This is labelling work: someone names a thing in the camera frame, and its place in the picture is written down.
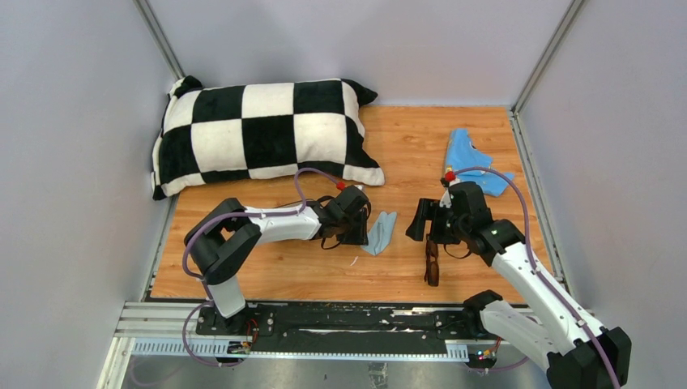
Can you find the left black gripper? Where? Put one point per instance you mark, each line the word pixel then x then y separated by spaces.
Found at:
pixel 360 236

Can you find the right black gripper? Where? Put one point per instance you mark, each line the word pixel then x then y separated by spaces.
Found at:
pixel 425 211

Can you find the aluminium frame rail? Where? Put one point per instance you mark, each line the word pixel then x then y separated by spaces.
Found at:
pixel 167 328

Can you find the light blue cleaning cloth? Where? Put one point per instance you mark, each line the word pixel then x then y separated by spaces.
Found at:
pixel 380 234

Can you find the brown sunglasses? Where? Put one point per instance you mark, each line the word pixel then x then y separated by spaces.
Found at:
pixel 431 276

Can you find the black white checkered pillow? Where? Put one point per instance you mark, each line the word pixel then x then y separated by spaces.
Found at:
pixel 261 131

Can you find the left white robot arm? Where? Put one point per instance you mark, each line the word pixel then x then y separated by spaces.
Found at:
pixel 220 244

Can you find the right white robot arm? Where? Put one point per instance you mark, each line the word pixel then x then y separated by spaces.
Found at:
pixel 572 347

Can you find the blue crumpled cloth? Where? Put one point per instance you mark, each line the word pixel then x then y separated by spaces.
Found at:
pixel 462 154

